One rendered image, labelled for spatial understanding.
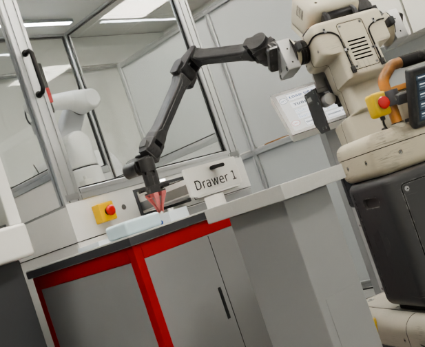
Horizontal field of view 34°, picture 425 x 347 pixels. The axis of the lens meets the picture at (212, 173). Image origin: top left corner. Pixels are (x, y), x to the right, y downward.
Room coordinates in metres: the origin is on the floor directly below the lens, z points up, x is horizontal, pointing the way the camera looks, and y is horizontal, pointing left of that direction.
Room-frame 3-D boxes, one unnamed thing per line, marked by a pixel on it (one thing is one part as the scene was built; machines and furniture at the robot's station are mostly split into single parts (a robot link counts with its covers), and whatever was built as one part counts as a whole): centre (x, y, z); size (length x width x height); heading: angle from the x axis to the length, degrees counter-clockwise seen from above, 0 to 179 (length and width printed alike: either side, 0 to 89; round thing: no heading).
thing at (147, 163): (2.57, 0.22, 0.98); 0.07 x 0.06 x 0.07; 58
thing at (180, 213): (2.55, 0.20, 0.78); 0.12 x 0.08 x 0.04; 39
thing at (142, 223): (2.10, 0.27, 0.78); 0.15 x 0.10 x 0.04; 142
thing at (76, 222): (3.26, 0.54, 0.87); 1.02 x 0.95 x 0.14; 137
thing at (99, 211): (2.65, 0.43, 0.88); 0.07 x 0.05 x 0.07; 137
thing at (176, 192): (2.84, 0.15, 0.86); 0.40 x 0.26 x 0.06; 47
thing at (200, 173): (2.69, 0.00, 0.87); 0.29 x 0.02 x 0.11; 137
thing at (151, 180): (2.57, 0.22, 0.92); 0.10 x 0.07 x 0.07; 127
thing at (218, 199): (2.45, 0.02, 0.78); 0.07 x 0.07 x 0.04
